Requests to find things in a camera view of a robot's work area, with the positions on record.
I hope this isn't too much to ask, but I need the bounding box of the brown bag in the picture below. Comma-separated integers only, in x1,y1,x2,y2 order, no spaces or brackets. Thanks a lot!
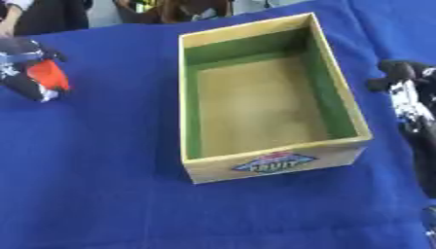
110,0,236,25

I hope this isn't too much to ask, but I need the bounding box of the person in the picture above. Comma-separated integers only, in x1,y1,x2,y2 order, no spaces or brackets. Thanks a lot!
0,0,95,38

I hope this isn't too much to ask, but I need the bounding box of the orange toy fruit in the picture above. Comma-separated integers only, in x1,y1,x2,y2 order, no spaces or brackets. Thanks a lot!
25,58,72,92

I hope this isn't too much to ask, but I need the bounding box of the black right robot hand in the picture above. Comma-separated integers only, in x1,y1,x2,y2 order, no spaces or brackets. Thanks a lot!
364,58,436,199

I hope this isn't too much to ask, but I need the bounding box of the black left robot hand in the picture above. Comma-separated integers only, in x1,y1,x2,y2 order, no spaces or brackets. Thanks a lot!
0,36,74,103

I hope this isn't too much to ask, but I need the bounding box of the tan cardboard box green inside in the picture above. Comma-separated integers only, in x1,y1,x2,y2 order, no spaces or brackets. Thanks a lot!
177,12,375,185

